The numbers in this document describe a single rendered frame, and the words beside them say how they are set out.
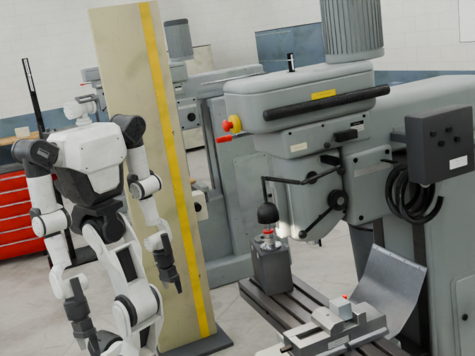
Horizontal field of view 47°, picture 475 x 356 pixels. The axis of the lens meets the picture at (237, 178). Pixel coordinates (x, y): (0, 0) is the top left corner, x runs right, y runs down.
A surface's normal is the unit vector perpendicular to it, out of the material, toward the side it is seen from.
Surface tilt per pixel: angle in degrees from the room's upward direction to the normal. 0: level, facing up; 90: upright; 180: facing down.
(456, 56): 90
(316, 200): 90
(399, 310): 45
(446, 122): 90
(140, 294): 66
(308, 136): 90
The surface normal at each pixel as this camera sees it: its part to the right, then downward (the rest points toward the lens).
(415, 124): -0.91, 0.23
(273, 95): 0.40, 0.18
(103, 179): 0.72, 0.07
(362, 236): -0.71, 0.34
